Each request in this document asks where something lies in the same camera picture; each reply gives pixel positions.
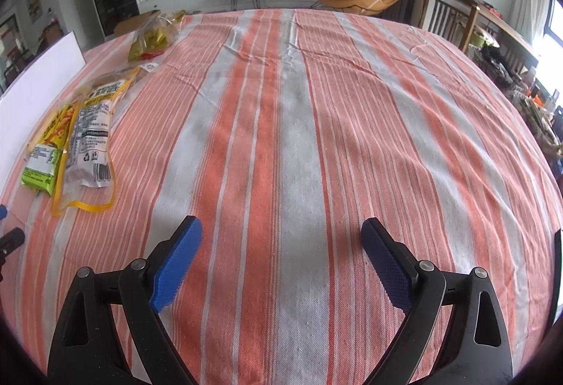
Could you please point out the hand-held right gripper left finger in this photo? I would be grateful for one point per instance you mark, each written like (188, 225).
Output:
(176, 262)

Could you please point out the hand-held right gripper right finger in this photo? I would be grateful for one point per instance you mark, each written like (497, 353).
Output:
(389, 264)

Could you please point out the yellow snack packet green end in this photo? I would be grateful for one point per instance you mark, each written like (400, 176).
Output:
(42, 165)

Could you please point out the clear snack packet white label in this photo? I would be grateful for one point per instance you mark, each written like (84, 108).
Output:
(88, 143)

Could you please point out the long white box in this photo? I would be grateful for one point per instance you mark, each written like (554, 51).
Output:
(35, 95)

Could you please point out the clear brown biscuit packet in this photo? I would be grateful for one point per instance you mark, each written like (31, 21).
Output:
(116, 84)

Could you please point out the clear bag of gold candies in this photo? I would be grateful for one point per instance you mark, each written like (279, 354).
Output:
(154, 35)

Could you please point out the orange striped tablecloth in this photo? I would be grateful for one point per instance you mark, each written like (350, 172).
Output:
(308, 147)

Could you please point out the black smartphone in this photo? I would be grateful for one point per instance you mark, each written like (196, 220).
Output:
(559, 244)

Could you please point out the wicker basket of items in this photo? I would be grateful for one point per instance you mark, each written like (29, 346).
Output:
(543, 125)

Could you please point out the row of bottles and jars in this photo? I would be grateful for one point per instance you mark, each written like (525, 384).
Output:
(534, 88)

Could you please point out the cardboard box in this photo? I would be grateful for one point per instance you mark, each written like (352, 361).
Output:
(132, 22)

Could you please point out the green round pot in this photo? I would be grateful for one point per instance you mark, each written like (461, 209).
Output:
(484, 40)

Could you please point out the dark wooden chair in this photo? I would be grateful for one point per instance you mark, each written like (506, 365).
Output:
(444, 13)

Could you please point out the long wooden side table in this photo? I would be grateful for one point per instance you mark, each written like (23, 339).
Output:
(506, 33)

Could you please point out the framed wall picture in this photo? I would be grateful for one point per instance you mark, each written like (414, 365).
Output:
(34, 5)

